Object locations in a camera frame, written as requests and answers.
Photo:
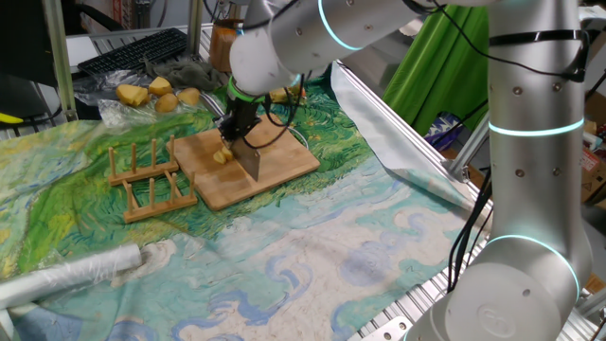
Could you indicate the steel kitchen knife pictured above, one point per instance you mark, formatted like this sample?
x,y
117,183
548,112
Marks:
x,y
248,161

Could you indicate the yellow object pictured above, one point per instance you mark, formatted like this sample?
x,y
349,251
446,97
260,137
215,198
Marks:
x,y
9,118

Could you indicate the blue patterned bag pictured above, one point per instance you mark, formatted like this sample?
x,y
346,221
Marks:
x,y
442,130

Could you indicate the cut potato slice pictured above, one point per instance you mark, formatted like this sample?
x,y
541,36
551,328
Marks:
x,y
228,152

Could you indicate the white paper sheet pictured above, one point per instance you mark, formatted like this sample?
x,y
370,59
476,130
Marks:
x,y
80,49

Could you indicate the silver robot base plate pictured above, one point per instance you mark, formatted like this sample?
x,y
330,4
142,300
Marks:
x,y
388,329

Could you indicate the black computer keyboard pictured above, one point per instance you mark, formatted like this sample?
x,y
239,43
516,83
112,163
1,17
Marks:
x,y
132,52

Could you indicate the aluminium frame post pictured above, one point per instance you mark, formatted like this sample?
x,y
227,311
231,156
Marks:
x,y
195,26
468,147

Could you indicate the bag of chopped potato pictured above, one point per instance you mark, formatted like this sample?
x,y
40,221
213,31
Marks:
x,y
279,95

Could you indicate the painted landscape tablecloth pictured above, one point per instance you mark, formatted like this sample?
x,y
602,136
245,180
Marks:
x,y
284,260

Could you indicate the clear plastic bag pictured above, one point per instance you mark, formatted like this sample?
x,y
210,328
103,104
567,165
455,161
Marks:
x,y
113,116

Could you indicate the wooden peg rack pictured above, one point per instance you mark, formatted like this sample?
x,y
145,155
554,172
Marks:
x,y
156,206

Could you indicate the grey crumpled rag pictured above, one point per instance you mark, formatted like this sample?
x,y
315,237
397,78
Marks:
x,y
189,73

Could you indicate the cardboard box with label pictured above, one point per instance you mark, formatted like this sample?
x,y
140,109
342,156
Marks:
x,y
594,177

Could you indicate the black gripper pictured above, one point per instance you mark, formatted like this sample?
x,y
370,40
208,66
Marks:
x,y
242,113

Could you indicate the aluminium frame beam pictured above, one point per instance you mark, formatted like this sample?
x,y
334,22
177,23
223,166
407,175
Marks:
x,y
59,57

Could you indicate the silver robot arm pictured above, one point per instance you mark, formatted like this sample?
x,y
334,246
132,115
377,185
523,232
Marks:
x,y
535,142

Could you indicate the whole potato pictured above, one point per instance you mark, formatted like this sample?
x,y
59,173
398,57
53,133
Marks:
x,y
166,102
189,96

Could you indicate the rolled clear plastic film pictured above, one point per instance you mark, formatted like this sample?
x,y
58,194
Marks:
x,y
71,272

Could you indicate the black monitor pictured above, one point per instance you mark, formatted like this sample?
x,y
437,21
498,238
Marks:
x,y
23,42

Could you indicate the green fabric sheet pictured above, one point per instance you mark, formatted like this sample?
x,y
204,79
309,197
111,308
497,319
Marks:
x,y
440,71

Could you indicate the brown container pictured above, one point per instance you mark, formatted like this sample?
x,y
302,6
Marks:
x,y
220,47

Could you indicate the yellow peeled potato chunk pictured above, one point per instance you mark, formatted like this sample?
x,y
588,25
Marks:
x,y
131,95
160,86

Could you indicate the wooden cutting board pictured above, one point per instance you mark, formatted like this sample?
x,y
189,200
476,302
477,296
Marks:
x,y
284,161

